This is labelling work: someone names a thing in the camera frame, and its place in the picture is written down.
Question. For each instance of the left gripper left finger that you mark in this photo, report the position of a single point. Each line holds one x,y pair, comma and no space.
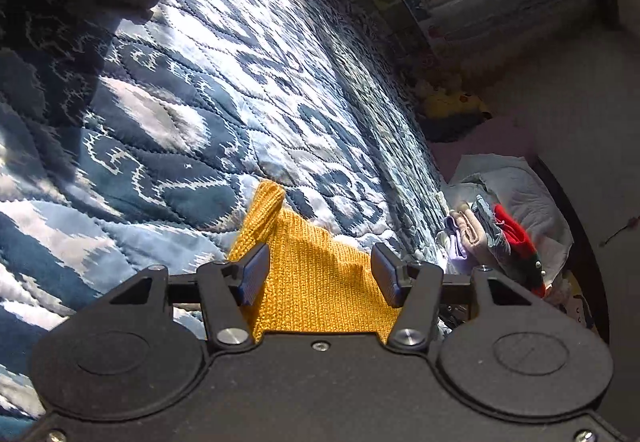
225,289

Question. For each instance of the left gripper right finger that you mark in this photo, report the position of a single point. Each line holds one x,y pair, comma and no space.
414,289

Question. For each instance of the yellow knitted sweater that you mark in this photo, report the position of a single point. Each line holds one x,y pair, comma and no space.
315,283

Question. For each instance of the lilac folded garment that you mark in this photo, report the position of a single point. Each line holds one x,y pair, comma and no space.
449,238

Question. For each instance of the beige folded garment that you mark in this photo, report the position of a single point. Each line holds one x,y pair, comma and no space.
472,235

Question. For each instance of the grey blue folded garment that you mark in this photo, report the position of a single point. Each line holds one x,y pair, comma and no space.
497,244

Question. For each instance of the red green knitted garment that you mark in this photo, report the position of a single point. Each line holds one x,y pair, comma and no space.
524,266

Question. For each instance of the blue white patterned quilt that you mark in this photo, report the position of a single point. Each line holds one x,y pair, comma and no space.
134,139

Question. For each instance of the pink pillow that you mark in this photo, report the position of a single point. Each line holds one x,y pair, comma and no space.
502,135

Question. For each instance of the yellow plush toy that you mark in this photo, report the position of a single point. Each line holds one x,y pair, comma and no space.
438,103

